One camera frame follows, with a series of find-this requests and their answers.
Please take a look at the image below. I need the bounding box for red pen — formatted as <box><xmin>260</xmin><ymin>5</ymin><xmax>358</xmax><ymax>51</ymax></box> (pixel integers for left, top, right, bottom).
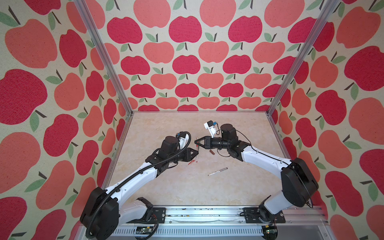
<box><xmin>195</xmin><ymin>137</ymin><xmax>199</xmax><ymax>163</ymax></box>

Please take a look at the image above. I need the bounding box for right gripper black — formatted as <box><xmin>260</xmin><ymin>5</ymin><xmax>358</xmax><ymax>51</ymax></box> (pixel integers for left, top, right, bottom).
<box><xmin>195</xmin><ymin>135</ymin><xmax>229</xmax><ymax>151</ymax></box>

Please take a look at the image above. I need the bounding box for aluminium frame post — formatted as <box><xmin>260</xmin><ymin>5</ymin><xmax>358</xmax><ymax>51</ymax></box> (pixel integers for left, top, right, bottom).
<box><xmin>267</xmin><ymin>0</ymin><xmax>341</xmax><ymax>117</ymax></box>
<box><xmin>74</xmin><ymin>1</ymin><xmax>134</xmax><ymax>118</ymax></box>

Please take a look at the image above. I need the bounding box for aluminium frame rail front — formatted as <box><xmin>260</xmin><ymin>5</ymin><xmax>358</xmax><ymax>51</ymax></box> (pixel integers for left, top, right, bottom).
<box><xmin>70</xmin><ymin>205</ymin><xmax>337</xmax><ymax>240</ymax></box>

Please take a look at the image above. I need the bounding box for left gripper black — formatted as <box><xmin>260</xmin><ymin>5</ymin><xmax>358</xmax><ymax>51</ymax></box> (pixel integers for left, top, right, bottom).
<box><xmin>168</xmin><ymin>146</ymin><xmax>200</xmax><ymax>163</ymax></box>

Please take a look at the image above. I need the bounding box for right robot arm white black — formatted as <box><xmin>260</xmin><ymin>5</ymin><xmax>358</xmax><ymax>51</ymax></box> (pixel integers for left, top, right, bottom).
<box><xmin>195</xmin><ymin>121</ymin><xmax>319</xmax><ymax>223</ymax></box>

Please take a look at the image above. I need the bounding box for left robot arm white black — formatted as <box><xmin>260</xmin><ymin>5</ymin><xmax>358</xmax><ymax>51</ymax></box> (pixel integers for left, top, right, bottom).
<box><xmin>80</xmin><ymin>132</ymin><xmax>199</xmax><ymax>240</ymax></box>

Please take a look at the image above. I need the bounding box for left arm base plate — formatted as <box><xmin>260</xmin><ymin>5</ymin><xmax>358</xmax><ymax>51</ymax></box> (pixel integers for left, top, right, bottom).
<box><xmin>127</xmin><ymin>208</ymin><xmax>167</xmax><ymax>224</ymax></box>

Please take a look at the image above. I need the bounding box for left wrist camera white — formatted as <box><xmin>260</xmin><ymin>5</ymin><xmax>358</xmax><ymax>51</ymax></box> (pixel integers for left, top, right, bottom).
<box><xmin>176</xmin><ymin>132</ymin><xmax>190</xmax><ymax>150</ymax></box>

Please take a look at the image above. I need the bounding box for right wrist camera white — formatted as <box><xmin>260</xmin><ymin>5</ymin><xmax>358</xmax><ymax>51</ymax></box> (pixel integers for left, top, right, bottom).
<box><xmin>204</xmin><ymin>121</ymin><xmax>220</xmax><ymax>138</ymax></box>

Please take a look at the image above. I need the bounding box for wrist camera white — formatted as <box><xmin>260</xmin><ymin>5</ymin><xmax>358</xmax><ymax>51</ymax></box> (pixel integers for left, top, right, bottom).
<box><xmin>176</xmin><ymin>132</ymin><xmax>190</xmax><ymax>150</ymax></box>
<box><xmin>204</xmin><ymin>121</ymin><xmax>220</xmax><ymax>138</ymax></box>

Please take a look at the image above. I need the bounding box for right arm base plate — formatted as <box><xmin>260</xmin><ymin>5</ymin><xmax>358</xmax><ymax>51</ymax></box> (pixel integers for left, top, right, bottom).
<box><xmin>240</xmin><ymin>207</ymin><xmax>286</xmax><ymax>224</ymax></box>

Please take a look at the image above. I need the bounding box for left aluminium frame post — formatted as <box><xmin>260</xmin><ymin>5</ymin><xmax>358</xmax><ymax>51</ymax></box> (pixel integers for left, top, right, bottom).
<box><xmin>74</xmin><ymin>1</ymin><xmax>134</xmax><ymax>118</ymax></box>

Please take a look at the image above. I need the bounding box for white pen right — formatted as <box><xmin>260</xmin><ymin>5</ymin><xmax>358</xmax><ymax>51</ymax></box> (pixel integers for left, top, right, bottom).
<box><xmin>208</xmin><ymin>168</ymin><xmax>228</xmax><ymax>176</ymax></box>

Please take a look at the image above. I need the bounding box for right aluminium frame post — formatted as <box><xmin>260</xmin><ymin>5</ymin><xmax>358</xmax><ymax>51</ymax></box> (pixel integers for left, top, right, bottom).
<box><xmin>267</xmin><ymin>0</ymin><xmax>341</xmax><ymax>117</ymax></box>

